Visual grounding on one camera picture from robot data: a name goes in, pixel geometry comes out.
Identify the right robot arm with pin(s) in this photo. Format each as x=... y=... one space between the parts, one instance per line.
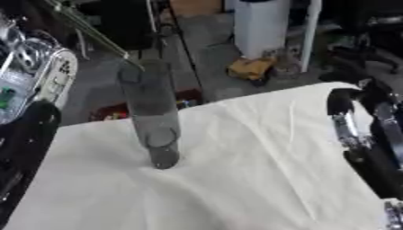
x=394 y=215

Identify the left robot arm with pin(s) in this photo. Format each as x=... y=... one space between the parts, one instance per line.
x=31 y=90

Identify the clear plastic container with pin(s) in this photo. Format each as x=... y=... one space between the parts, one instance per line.
x=287 y=61

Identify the red crate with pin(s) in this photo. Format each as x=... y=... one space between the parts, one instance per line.
x=113 y=112

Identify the black tripod leg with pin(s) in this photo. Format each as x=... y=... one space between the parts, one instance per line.
x=184 y=51

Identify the black chair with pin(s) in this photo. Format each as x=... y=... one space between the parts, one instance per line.
x=362 y=57

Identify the white post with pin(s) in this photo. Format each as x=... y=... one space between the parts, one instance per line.
x=309 y=33

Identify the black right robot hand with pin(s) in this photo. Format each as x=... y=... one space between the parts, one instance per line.
x=380 y=161

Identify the tan cardboard box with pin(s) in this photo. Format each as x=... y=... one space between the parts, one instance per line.
x=195 y=6

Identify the silver tripod leg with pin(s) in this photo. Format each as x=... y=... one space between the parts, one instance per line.
x=89 y=30

